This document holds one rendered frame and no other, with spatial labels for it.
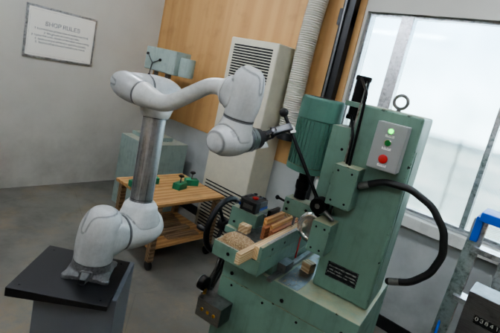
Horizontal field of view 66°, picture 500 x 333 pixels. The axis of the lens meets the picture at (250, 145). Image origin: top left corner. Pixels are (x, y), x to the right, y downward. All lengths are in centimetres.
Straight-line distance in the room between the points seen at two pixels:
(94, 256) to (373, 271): 106
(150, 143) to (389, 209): 99
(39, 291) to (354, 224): 116
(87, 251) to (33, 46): 269
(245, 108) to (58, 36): 312
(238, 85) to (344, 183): 51
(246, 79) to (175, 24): 332
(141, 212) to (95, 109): 276
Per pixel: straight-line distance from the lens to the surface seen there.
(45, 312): 176
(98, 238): 164
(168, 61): 371
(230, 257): 150
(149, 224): 177
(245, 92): 117
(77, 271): 173
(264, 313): 163
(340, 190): 139
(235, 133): 119
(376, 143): 136
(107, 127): 451
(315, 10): 310
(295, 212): 165
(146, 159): 171
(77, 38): 419
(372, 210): 146
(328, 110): 152
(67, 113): 428
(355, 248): 151
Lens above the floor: 154
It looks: 11 degrees down
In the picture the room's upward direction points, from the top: 13 degrees clockwise
